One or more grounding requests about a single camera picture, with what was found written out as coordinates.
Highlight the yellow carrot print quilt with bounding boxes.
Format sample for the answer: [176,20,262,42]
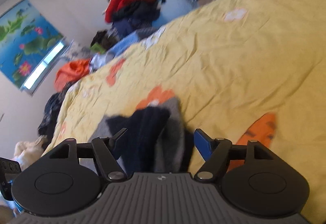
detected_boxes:
[49,0,325,223]

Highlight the grey garment on pile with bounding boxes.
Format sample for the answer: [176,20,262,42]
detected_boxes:
[159,0,198,25]

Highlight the cream plush toy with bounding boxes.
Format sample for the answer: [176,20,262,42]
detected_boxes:
[13,135,47,171]

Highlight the dark navy clothes pile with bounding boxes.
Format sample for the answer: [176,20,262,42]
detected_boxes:
[111,1,160,39]

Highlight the dark navy garment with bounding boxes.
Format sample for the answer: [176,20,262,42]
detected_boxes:
[105,107,170,176]

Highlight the lotus print window blind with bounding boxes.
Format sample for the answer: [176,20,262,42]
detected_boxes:
[1,0,64,89]

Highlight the grey knitted garment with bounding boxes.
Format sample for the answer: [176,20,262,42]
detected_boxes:
[90,97,188,173]

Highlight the orange plastic bag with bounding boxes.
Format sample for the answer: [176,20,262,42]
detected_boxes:
[54,59,90,92]

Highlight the light blue fleece blanket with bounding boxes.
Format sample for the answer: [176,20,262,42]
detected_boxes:
[89,27,157,71]

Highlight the dark clothes beside bed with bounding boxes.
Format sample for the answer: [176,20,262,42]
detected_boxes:
[37,81,76,150]

